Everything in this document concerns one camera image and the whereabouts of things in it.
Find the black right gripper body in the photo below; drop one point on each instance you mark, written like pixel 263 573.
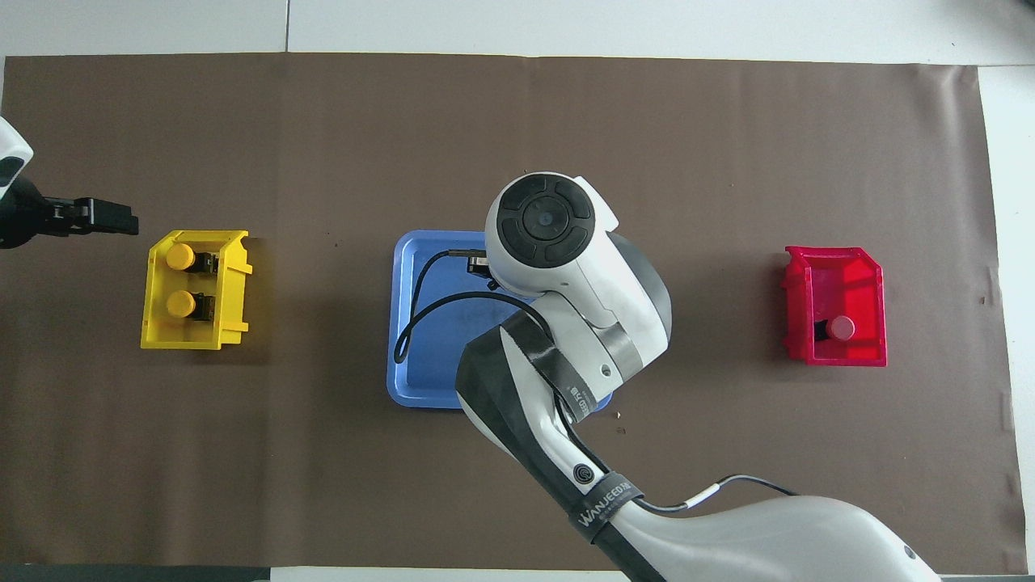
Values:
pixel 479 267

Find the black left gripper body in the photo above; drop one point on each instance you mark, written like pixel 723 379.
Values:
pixel 24 218

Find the yellow push button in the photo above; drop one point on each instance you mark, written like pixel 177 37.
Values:
pixel 179 257
pixel 179 304

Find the red push button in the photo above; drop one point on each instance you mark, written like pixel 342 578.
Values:
pixel 841 327

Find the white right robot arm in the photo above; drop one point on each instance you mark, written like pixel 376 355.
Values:
pixel 582 283

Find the blue plastic tray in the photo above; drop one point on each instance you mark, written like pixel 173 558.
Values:
pixel 437 356

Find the yellow plastic parts bin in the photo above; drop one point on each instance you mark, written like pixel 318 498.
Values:
pixel 234 283

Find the brown paper table mat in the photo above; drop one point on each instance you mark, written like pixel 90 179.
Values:
pixel 323 485

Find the red plastic parts bin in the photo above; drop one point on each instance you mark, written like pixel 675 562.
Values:
pixel 869 291

